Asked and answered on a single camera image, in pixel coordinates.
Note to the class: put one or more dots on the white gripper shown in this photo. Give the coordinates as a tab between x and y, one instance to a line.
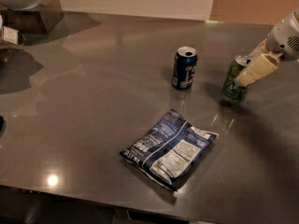
282	40

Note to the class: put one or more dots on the green soda can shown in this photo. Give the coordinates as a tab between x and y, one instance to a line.
231	91

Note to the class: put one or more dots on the blue soda can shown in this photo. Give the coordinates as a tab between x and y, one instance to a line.
184	68

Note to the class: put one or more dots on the blue chip bag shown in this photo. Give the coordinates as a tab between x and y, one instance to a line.
169	150

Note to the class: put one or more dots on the small white card box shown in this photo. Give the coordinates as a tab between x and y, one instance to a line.
11	35

